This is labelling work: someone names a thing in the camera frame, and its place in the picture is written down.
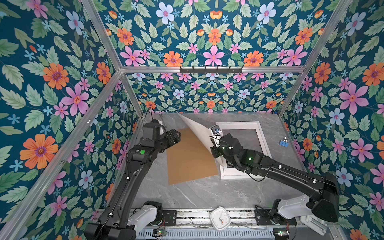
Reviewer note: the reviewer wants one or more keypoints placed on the blue binder clip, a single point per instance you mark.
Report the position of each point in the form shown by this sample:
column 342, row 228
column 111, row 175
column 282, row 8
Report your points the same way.
column 284, row 142

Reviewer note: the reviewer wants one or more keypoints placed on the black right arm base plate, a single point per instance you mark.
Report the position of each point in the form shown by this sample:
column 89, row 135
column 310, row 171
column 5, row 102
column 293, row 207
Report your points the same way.
column 265, row 218

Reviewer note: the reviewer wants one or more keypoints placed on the white plastic holder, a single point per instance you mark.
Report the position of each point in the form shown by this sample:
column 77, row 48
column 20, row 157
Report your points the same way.
column 314, row 223

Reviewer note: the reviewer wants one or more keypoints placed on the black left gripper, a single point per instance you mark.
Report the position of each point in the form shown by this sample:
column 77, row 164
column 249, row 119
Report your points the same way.
column 172, row 140

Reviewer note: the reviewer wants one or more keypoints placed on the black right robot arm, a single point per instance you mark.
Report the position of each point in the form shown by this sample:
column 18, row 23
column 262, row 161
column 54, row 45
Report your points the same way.
column 322, row 192

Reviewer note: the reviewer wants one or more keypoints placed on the brown backing board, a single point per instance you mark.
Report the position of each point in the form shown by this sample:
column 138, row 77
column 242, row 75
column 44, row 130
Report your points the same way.
column 189, row 160

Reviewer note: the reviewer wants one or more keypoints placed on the white square clock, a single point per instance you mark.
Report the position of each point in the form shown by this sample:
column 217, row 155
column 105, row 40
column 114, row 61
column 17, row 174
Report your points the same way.
column 220, row 219

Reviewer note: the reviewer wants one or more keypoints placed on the red printed photo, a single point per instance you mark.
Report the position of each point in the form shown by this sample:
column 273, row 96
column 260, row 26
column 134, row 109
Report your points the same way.
column 201, row 128

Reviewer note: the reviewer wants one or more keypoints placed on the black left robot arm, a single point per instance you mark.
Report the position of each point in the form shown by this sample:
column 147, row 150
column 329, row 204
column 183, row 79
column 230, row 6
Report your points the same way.
column 117, row 222

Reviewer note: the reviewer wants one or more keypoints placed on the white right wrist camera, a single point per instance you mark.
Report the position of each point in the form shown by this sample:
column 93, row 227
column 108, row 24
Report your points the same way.
column 216, row 130

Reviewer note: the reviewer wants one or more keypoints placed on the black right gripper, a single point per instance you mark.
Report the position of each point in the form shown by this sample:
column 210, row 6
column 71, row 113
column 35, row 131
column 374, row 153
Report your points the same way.
column 214, row 148

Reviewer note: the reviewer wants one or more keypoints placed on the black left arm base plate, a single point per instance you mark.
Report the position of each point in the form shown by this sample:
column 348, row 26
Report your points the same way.
column 166, row 218

